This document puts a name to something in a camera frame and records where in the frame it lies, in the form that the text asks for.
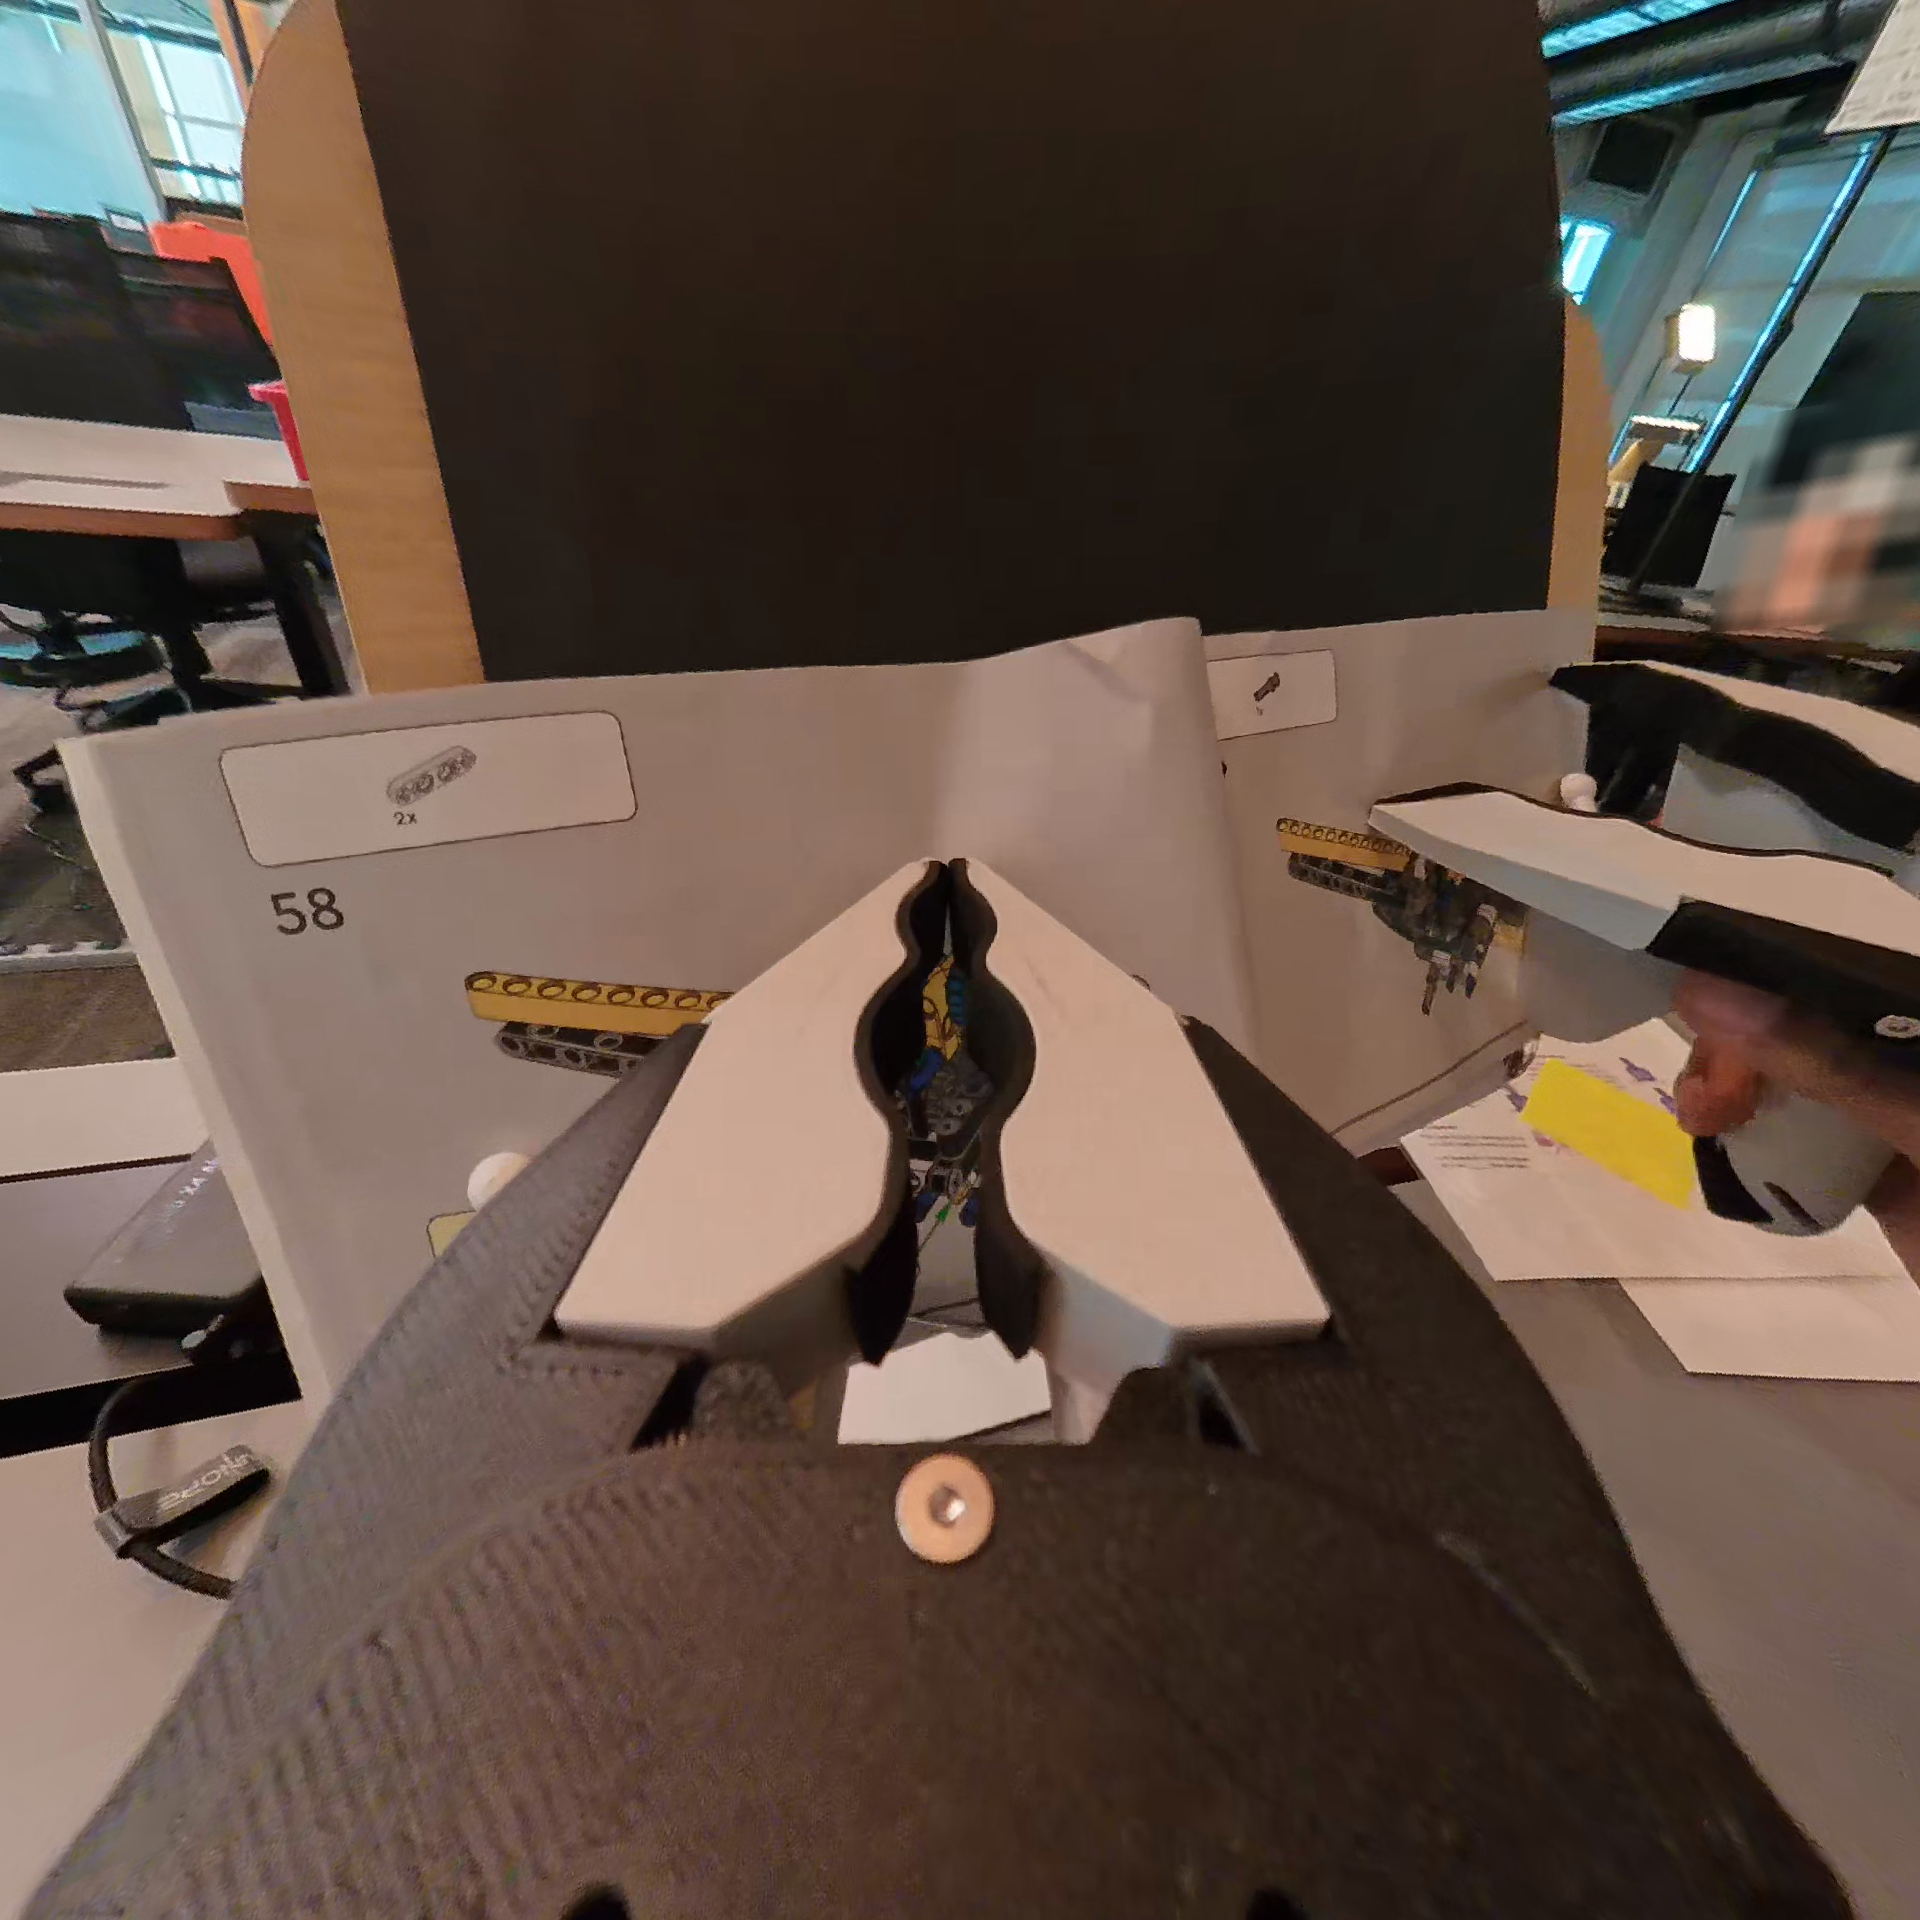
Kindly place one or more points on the red plastic bin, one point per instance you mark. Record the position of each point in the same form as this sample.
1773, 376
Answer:
281, 428

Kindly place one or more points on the dark computer monitor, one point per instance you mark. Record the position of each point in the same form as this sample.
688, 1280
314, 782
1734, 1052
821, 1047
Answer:
1672, 526

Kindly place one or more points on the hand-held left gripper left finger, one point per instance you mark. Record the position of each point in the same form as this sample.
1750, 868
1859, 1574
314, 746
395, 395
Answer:
749, 1170

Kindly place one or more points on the orange chair back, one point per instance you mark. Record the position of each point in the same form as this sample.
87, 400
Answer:
210, 262

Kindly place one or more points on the wooden office desk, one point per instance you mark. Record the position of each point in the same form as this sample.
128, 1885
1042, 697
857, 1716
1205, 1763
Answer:
135, 480

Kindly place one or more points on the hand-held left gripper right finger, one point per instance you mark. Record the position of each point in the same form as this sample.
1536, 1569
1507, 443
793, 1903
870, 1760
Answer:
1140, 1170

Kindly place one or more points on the person's right hand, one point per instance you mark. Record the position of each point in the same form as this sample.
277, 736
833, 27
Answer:
1724, 1065

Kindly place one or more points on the open lego instruction booklet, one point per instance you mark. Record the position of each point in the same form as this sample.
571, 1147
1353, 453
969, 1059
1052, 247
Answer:
749, 779

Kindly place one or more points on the glowing wall lamp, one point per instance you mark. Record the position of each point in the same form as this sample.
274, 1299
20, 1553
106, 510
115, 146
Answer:
1692, 337

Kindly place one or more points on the yellow sticky note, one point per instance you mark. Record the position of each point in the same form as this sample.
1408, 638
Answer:
1614, 1131

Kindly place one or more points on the white printed paper sheet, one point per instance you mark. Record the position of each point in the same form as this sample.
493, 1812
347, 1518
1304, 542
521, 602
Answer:
1516, 1199

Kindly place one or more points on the flat black device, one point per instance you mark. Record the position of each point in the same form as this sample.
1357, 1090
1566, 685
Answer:
164, 1246

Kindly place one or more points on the plain white paper sheet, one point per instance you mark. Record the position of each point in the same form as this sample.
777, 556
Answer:
1784, 1327

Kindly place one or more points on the black panel with wooden edge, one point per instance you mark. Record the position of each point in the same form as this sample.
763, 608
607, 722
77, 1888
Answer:
899, 301

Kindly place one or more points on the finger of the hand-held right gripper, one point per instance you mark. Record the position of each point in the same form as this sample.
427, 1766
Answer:
1546, 854
1771, 751

